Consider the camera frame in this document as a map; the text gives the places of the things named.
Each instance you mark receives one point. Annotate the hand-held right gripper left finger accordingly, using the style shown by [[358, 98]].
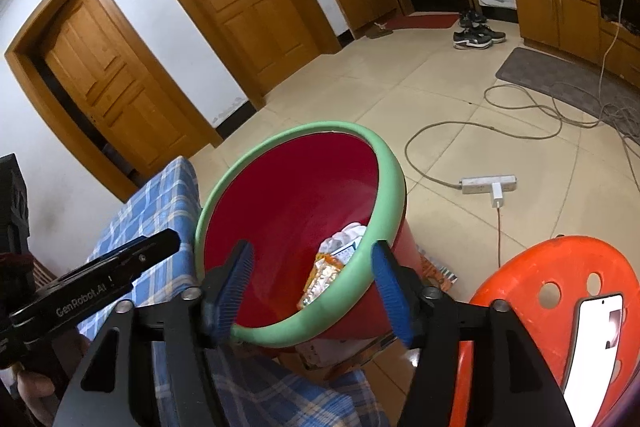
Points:
[[235, 287]]

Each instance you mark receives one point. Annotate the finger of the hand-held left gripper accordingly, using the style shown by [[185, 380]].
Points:
[[140, 254]]

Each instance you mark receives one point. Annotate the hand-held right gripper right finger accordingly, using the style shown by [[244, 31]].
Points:
[[392, 294]]

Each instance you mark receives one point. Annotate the yellow foam fruit net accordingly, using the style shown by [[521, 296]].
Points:
[[317, 289]]

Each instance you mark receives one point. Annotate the red bin with green rim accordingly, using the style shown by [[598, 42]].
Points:
[[300, 217]]

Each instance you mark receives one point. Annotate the person's left hand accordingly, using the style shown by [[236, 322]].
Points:
[[35, 387]]

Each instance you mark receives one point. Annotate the blue plaid tablecloth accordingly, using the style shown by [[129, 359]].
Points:
[[150, 217]]

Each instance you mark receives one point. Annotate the orange plastic stool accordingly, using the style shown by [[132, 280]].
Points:
[[525, 277]]

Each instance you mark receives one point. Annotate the white power strip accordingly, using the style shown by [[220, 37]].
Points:
[[480, 184]]

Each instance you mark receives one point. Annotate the white plug charger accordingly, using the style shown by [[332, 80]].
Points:
[[498, 196]]

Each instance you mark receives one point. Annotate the wooden panel door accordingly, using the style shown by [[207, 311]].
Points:
[[240, 2], [115, 92]]

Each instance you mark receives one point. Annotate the white screen smartphone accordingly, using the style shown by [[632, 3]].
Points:
[[595, 347]]

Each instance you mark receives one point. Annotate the brown slippers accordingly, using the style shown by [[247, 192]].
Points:
[[377, 31]]

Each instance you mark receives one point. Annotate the grey floor mat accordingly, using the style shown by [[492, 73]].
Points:
[[550, 77]]

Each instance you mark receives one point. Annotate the black white sneakers pair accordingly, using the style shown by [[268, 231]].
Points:
[[477, 38]]

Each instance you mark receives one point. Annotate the red doormat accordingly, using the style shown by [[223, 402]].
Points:
[[425, 22]]

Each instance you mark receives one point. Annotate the dark shoes pair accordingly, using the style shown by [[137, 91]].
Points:
[[472, 18]]

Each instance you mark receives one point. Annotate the long wooden sideboard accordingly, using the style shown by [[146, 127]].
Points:
[[555, 7]]

